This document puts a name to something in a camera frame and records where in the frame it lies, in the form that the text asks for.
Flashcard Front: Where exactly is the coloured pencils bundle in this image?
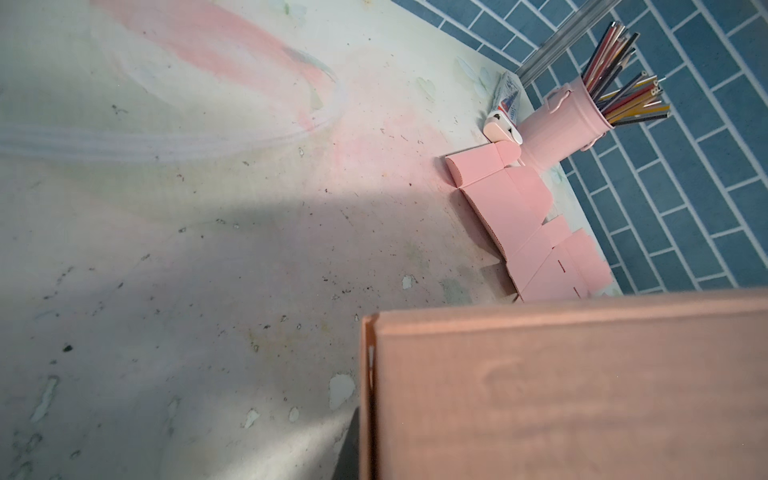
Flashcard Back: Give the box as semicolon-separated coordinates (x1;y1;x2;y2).
581;21;671;127

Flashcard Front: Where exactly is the pink pencil cup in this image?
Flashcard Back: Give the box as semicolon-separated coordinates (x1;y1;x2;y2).
517;76;613;172

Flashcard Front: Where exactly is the orange paper box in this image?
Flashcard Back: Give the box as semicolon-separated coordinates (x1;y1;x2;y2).
359;289;767;479

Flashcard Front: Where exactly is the pink paper box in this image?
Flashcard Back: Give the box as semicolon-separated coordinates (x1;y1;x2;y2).
445;141;613;302

